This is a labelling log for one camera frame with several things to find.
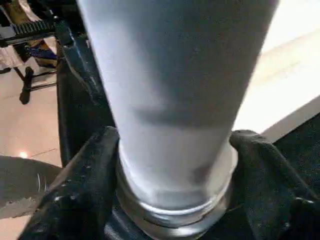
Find black mat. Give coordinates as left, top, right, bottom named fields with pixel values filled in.
left=55, top=24, right=320, bottom=240

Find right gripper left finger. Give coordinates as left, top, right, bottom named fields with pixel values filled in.
left=18, top=125, right=121, bottom=240

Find black equipment rack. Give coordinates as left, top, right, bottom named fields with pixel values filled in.
left=0, top=0, right=87, bottom=52

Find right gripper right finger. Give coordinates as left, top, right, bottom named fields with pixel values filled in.
left=228, top=129, right=320, bottom=240

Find white plastic table top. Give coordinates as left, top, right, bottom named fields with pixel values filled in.
left=233, top=0, right=320, bottom=146

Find white plastic table leg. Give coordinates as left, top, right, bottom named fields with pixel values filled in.
left=75, top=0, right=281, bottom=230

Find grey robot leg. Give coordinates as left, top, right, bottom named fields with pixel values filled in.
left=0, top=155, right=66, bottom=219

